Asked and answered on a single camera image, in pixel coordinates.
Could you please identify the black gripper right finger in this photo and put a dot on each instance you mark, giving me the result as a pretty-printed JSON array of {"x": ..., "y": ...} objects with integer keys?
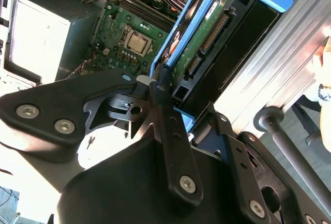
[{"x": 258, "y": 172}]

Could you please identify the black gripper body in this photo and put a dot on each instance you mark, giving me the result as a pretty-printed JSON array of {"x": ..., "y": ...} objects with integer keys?
[{"x": 124, "y": 187}]

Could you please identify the person's pale hand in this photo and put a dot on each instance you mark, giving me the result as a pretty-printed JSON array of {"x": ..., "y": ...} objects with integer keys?
[{"x": 324, "y": 58}]

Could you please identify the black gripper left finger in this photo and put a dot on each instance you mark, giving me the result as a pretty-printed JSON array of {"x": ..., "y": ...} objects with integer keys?
[{"x": 51, "y": 99}]

